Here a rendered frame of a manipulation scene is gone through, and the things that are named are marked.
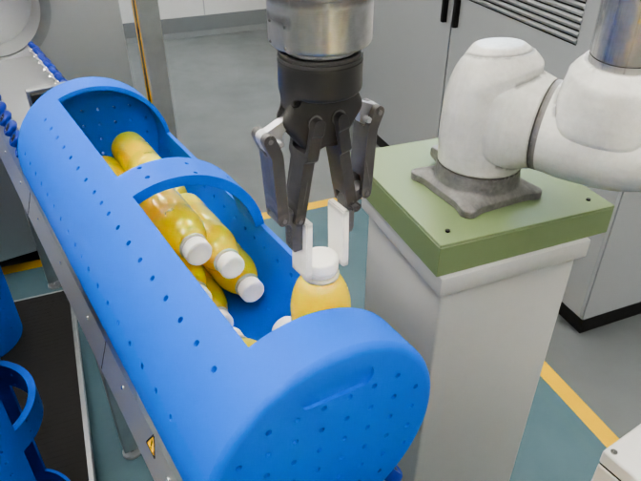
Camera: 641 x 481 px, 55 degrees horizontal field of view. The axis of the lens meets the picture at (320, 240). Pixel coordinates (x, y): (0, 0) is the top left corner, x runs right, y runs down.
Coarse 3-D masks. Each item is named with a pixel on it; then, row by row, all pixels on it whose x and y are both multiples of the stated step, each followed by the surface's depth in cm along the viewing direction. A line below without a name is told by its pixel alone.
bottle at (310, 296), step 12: (300, 276) 68; (336, 276) 67; (300, 288) 67; (312, 288) 66; (324, 288) 66; (336, 288) 67; (300, 300) 67; (312, 300) 66; (324, 300) 66; (336, 300) 67; (348, 300) 68; (300, 312) 67; (312, 312) 67
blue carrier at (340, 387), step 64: (64, 128) 104; (128, 128) 127; (64, 192) 94; (128, 192) 85; (192, 192) 121; (128, 256) 77; (256, 256) 102; (128, 320) 73; (192, 320) 66; (256, 320) 99; (320, 320) 62; (192, 384) 62; (256, 384) 57; (320, 384) 59; (384, 384) 65; (192, 448) 60; (256, 448) 58; (320, 448) 64; (384, 448) 72
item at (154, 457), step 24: (0, 72) 208; (24, 72) 208; (24, 96) 190; (0, 144) 176; (24, 192) 154; (48, 240) 136; (72, 288) 122; (96, 336) 111; (120, 384) 102; (120, 408) 103; (144, 432) 94; (144, 456) 94; (168, 480) 87
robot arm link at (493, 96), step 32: (480, 64) 100; (512, 64) 99; (544, 64) 102; (448, 96) 106; (480, 96) 101; (512, 96) 99; (544, 96) 99; (448, 128) 108; (480, 128) 103; (512, 128) 100; (448, 160) 111; (480, 160) 107; (512, 160) 104
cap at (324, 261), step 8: (312, 248) 67; (320, 248) 67; (328, 248) 67; (312, 256) 66; (320, 256) 66; (328, 256) 66; (336, 256) 66; (312, 264) 65; (320, 264) 65; (328, 264) 65; (336, 264) 66; (312, 272) 65; (320, 272) 65; (328, 272) 65; (336, 272) 66; (320, 280) 66
